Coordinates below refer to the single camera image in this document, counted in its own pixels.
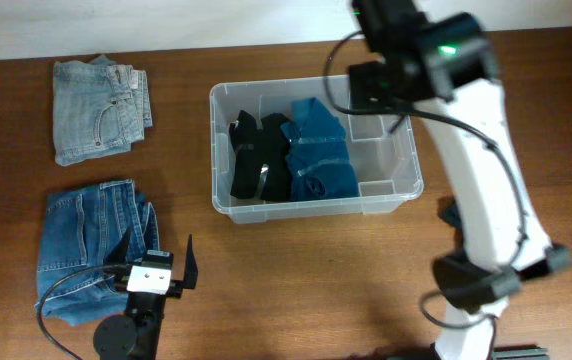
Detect dark green-black garment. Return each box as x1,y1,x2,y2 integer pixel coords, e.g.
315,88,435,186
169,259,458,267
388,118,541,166
438,197,462,230

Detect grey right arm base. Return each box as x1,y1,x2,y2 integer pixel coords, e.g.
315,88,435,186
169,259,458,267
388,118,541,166
490,347,550,360

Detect dark blue garment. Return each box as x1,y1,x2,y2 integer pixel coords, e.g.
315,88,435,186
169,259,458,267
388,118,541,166
280,98,359,202

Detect clear plastic storage container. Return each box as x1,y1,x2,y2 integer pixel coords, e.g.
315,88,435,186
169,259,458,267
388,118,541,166
209,77,424,224

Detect light blue jeans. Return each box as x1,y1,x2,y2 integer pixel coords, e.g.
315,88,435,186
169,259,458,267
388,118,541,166
53,55,153,166

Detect black garment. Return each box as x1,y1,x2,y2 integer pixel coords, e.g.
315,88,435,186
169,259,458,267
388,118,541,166
229,110,292,202

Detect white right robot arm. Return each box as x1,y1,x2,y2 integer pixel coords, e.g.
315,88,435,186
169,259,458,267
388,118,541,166
349,1,572,359

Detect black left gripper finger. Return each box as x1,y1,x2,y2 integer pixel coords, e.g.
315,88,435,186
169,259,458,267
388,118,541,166
104,228,131,265
182,235,199,290

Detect dark blue folded jeans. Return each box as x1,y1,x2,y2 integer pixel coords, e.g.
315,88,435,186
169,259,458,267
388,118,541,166
36,180,160,326

